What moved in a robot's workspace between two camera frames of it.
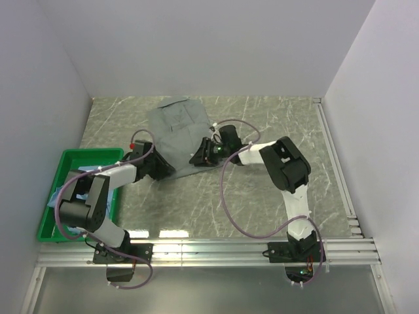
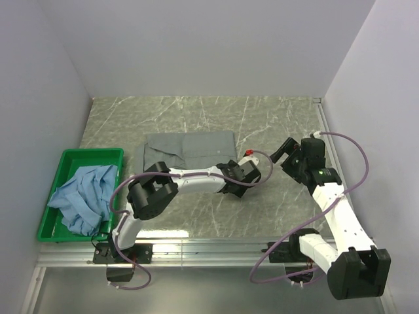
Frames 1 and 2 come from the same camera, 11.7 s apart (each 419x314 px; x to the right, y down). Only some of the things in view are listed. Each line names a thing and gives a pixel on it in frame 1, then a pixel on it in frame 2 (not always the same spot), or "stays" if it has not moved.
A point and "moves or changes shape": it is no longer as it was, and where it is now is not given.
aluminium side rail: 349,210 stays
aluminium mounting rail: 345,253 stays
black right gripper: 202,159 -> 292,148
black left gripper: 163,167 -> 241,191
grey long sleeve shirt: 178,127 moves or changes shape
